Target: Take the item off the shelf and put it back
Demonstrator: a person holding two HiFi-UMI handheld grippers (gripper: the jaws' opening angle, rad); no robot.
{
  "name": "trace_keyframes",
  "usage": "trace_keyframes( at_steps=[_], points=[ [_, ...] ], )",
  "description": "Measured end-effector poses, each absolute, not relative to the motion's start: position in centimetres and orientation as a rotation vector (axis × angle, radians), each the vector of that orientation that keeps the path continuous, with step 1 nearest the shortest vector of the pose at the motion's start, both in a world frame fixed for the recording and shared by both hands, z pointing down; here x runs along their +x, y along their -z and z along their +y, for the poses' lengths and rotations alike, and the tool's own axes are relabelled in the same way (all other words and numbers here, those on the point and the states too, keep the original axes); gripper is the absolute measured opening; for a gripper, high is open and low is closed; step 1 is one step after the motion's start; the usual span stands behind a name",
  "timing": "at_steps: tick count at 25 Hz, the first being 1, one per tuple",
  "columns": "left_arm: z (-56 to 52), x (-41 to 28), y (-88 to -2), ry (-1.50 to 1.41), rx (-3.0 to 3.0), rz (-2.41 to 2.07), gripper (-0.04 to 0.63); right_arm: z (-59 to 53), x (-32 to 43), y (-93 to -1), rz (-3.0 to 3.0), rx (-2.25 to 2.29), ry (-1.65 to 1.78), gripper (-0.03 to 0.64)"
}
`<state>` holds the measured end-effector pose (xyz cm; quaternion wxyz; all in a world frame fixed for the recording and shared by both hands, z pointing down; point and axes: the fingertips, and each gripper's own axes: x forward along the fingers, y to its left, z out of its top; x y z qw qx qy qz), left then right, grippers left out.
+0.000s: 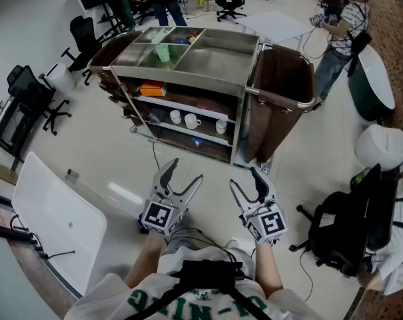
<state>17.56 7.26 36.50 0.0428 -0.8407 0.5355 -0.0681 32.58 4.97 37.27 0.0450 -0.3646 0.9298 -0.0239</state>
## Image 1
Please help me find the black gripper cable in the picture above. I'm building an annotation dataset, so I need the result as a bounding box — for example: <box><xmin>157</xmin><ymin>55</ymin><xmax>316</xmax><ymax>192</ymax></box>
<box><xmin>166</xmin><ymin>227</ymin><xmax>239</xmax><ymax>263</ymax></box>

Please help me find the white bedding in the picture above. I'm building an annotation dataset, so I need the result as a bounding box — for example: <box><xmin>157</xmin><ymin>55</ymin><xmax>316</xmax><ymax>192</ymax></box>
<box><xmin>370</xmin><ymin>170</ymin><xmax>403</xmax><ymax>297</ymax></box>

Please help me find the white dome lid bin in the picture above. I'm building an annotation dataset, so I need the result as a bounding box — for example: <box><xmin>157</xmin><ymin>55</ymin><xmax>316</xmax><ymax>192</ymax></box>
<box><xmin>354</xmin><ymin>123</ymin><xmax>403</xmax><ymax>173</ymax></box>

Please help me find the green plastic cup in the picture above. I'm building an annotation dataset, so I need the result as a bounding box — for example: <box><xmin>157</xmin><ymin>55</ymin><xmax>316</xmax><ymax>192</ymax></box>
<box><xmin>155</xmin><ymin>43</ymin><xmax>172</xmax><ymax>63</ymax></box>

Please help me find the steel shelf cart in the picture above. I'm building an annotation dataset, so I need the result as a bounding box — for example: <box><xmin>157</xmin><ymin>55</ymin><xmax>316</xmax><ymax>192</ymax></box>
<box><xmin>109</xmin><ymin>26</ymin><xmax>265</xmax><ymax>166</ymax></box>

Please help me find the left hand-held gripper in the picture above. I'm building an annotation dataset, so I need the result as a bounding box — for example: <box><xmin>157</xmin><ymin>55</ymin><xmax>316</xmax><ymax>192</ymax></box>
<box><xmin>140</xmin><ymin>158</ymin><xmax>204</xmax><ymax>236</ymax></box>

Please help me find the black metal rack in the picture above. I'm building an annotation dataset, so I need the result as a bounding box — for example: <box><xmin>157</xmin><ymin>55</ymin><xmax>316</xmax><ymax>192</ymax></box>
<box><xmin>0</xmin><ymin>94</ymin><xmax>26</xmax><ymax>172</ymax></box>

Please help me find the black chest harness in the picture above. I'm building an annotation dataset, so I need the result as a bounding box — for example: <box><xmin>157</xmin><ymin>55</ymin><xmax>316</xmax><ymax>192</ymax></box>
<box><xmin>123</xmin><ymin>259</ymin><xmax>272</xmax><ymax>320</ymax></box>

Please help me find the white round bin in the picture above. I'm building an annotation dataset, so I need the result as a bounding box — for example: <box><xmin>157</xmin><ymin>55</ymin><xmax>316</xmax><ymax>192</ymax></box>
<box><xmin>45</xmin><ymin>62</ymin><xmax>77</xmax><ymax>95</ymax></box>

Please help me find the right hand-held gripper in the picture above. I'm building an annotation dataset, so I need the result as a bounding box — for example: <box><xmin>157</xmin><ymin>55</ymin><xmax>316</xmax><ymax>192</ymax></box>
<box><xmin>228</xmin><ymin>166</ymin><xmax>288</xmax><ymax>245</ymax></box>

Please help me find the white mug with handle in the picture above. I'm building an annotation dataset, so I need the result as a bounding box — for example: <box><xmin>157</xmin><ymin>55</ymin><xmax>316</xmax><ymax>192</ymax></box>
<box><xmin>183</xmin><ymin>113</ymin><xmax>202</xmax><ymax>130</ymax></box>

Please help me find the white table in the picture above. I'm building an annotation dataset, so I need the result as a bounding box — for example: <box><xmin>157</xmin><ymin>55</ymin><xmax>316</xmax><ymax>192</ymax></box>
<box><xmin>235</xmin><ymin>10</ymin><xmax>318</xmax><ymax>51</ymax></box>

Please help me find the person's right forearm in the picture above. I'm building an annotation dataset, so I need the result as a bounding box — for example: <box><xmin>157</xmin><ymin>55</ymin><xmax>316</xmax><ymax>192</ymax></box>
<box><xmin>254</xmin><ymin>241</ymin><xmax>285</xmax><ymax>301</ymax></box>

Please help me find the large brown cart bag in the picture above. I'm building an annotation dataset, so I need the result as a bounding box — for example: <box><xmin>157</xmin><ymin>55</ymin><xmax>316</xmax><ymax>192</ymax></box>
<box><xmin>246</xmin><ymin>43</ymin><xmax>318</xmax><ymax>163</ymax></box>

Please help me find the orange box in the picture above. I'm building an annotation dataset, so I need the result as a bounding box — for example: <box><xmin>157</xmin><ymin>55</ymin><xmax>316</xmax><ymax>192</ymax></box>
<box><xmin>139</xmin><ymin>81</ymin><xmax>166</xmax><ymax>97</ymax></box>

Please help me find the white shirt with green print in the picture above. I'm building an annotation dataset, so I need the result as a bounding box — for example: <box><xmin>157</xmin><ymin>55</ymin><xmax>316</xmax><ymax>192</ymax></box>
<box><xmin>64</xmin><ymin>245</ymin><xmax>325</xmax><ymax>320</ymax></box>

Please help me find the white and green bathtub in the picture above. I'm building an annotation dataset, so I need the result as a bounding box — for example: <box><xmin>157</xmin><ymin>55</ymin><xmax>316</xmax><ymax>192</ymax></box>
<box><xmin>347</xmin><ymin>44</ymin><xmax>396</xmax><ymax>123</ymax></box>

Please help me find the person's left forearm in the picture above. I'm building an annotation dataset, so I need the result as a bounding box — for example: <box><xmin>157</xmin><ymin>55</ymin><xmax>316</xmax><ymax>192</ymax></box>
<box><xmin>125</xmin><ymin>231</ymin><xmax>168</xmax><ymax>289</ymax></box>

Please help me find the thin black floor cable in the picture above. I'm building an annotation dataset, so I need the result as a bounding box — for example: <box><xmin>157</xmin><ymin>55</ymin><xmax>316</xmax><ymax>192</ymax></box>
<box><xmin>298</xmin><ymin>249</ymin><xmax>315</xmax><ymax>303</ymax></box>

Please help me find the dark purple pouch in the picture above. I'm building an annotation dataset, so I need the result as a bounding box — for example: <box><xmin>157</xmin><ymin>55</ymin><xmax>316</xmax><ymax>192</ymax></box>
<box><xmin>149</xmin><ymin>108</ymin><xmax>168</xmax><ymax>125</ymax></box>

